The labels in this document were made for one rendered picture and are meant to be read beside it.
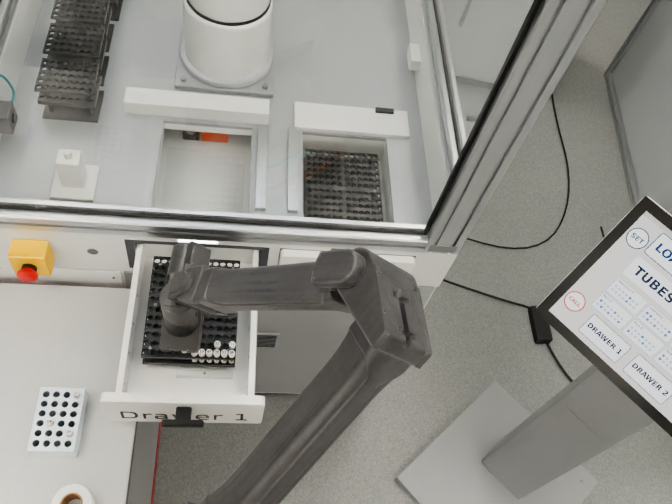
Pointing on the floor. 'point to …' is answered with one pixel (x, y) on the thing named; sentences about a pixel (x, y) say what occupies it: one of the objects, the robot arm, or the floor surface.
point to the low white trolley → (103, 298)
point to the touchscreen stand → (524, 447)
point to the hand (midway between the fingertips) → (184, 340)
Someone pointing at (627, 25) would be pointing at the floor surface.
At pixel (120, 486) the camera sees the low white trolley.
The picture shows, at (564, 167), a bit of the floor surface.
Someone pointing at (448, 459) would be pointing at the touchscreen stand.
